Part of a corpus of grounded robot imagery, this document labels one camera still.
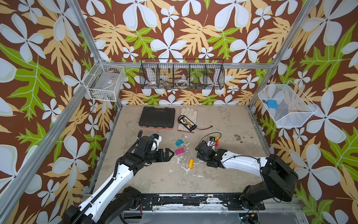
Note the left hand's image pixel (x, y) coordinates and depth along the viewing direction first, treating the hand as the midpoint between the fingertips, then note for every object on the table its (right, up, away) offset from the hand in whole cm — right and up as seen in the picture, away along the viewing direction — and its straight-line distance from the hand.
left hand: (168, 152), depth 77 cm
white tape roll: (+9, +45, +22) cm, 51 cm away
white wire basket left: (-41, +42, +10) cm, 59 cm away
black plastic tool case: (-10, +20, +31) cm, 38 cm away
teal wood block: (+6, +2, +20) cm, 22 cm away
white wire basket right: (+72, +27, +5) cm, 77 cm away
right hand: (+21, -3, +13) cm, 25 cm away
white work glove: (+17, +22, +36) cm, 46 cm away
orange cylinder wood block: (+14, -10, +11) cm, 20 cm away
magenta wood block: (+7, -3, +17) cm, 18 cm away
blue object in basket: (+64, +28, +10) cm, 71 cm away
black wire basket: (+8, +51, +21) cm, 56 cm away
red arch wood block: (+32, +2, +16) cm, 36 cm away
